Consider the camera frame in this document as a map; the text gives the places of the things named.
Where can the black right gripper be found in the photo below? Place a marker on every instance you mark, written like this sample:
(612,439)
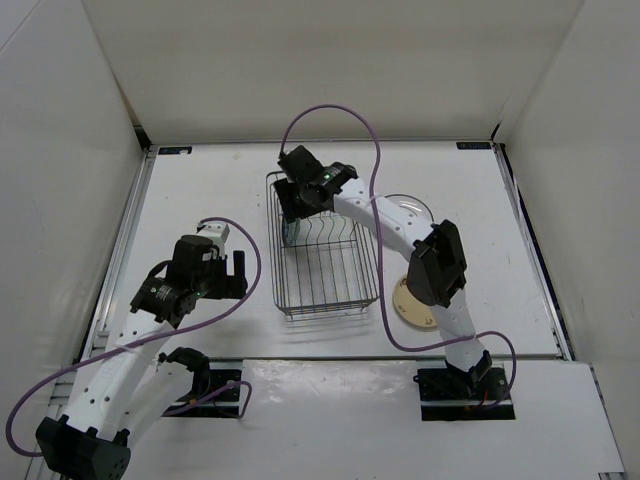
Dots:
(285,191)

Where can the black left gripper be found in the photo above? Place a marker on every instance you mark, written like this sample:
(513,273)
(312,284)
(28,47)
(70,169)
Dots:
(230,286)

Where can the green blue patterned plate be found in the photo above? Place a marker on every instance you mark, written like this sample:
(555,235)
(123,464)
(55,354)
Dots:
(289,231)

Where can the white plate with dark rim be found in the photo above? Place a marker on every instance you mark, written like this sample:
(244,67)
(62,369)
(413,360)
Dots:
(412,204)

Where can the cream beige plate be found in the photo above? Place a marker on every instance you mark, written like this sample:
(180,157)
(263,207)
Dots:
(410,310)

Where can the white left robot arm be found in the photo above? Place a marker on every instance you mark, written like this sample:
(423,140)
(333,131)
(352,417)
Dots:
(136,382)

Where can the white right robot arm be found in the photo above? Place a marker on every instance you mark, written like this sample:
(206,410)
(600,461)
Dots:
(434,252)

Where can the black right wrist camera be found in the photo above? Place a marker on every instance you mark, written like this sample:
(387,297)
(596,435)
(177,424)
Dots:
(300,166)

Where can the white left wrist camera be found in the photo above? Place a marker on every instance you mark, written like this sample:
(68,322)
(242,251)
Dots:
(217,232)

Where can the grey wire dish rack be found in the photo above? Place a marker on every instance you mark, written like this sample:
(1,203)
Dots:
(331,269)

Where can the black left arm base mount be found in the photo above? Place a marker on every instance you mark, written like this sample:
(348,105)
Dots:
(214,393)

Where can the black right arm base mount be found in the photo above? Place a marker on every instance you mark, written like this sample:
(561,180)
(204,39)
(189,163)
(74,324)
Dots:
(442,398)

